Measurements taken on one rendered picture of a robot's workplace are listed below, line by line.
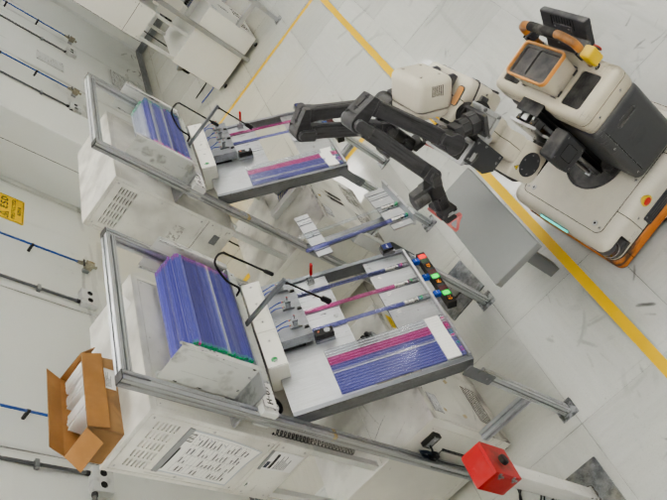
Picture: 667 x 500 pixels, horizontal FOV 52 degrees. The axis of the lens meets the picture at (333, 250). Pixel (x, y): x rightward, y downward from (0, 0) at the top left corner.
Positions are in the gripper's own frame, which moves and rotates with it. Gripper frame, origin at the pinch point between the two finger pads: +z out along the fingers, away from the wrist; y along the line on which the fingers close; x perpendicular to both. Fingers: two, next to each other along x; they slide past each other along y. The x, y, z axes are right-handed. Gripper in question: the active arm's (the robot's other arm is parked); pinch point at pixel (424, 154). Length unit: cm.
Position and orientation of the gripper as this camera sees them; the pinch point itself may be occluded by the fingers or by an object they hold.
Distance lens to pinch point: 293.6
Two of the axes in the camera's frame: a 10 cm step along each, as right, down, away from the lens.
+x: -1.4, -7.5, 6.5
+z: 7.3, 3.6, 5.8
